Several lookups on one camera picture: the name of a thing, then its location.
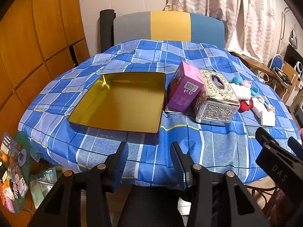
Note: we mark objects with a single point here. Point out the teal plush toy pink bow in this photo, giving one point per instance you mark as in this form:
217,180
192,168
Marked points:
235,80

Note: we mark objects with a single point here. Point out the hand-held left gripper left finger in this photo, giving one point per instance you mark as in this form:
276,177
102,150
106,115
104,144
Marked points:
119,167

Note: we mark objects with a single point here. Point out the green mesh toy bag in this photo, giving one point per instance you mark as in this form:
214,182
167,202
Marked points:
14,165

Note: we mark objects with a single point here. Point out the blue plaid tablecloth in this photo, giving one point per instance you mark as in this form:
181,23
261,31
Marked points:
213,146

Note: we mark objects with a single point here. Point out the gold metal tin tray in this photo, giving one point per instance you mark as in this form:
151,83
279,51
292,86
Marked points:
118,104

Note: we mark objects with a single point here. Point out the red plush toy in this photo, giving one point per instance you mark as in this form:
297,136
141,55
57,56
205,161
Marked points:
246,105

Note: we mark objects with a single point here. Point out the black tool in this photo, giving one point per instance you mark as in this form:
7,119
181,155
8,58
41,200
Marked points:
283,75

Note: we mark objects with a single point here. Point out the white rectangular pad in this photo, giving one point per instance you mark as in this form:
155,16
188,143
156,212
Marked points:
267,118

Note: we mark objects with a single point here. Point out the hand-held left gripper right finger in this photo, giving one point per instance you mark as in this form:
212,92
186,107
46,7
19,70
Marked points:
178,167

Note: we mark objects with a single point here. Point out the black rolled mat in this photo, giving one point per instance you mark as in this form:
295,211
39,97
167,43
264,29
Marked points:
106,28

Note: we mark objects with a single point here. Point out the brown rattan chair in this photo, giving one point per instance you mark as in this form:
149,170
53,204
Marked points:
262,194

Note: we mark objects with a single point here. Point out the printed white curtain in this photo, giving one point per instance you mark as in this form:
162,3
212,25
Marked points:
248,16

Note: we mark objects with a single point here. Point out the white round fan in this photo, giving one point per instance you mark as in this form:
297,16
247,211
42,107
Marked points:
298,67

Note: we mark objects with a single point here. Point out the wooden desk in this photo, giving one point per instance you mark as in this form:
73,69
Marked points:
255,63

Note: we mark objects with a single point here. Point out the wooden wardrobe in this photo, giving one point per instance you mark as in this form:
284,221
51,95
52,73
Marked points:
35,40

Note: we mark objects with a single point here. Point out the blue folding chair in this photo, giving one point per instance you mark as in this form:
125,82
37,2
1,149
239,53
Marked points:
277,62

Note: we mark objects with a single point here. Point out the clear plastic packaging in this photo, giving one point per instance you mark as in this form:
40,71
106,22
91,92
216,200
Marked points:
45,182

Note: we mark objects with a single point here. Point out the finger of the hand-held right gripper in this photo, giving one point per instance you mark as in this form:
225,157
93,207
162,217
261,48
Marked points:
296,146
265,136

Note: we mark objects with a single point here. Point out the black monitor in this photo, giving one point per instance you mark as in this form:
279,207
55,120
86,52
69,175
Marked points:
293,54

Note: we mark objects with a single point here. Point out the ornate silver tissue box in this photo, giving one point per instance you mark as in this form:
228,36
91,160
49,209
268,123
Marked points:
217,104

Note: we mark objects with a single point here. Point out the purple carton box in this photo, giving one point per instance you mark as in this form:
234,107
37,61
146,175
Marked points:
183,87

